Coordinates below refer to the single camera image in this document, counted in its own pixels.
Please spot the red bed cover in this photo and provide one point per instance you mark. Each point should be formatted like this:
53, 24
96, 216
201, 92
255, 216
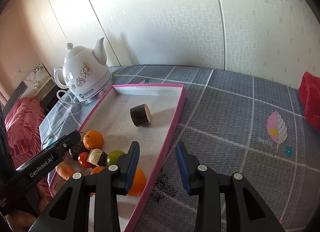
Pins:
22, 123

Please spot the large textured orange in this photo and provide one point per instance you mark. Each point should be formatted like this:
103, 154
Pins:
97, 169

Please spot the red towel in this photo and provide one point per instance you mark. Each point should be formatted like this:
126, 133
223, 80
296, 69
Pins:
309, 95

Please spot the orange carrot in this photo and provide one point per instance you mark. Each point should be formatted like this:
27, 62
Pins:
64, 170

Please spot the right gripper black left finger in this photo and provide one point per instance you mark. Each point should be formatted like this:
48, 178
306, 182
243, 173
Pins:
69, 208

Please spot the smooth orange mandarin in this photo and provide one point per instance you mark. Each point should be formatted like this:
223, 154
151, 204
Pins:
139, 183

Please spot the red tomato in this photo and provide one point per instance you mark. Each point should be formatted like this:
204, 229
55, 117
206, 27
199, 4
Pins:
82, 160

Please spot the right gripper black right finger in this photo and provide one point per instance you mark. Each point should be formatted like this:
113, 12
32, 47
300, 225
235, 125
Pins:
245, 208

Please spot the green tomato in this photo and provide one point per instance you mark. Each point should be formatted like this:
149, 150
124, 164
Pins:
113, 157

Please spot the dark eggplant chunk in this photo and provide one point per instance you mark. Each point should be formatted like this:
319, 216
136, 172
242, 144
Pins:
140, 115
97, 157

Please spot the white bedside shelf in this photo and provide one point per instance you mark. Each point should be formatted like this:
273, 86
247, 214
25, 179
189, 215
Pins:
37, 84

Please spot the grey patterned tablecloth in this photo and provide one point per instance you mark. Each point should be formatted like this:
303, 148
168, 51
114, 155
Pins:
232, 123

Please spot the white floral ceramic kettle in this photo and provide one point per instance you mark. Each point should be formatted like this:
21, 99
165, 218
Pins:
85, 71

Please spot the pink-rimmed white tray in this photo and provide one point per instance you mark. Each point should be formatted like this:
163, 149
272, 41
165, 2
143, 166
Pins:
111, 117

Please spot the orange with long stem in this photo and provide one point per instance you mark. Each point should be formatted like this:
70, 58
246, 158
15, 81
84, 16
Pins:
92, 140

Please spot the dark eggplant chunk front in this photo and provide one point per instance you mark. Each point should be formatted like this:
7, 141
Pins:
97, 157

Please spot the dark wrinkled passion fruit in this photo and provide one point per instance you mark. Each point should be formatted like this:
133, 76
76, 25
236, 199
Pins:
76, 150

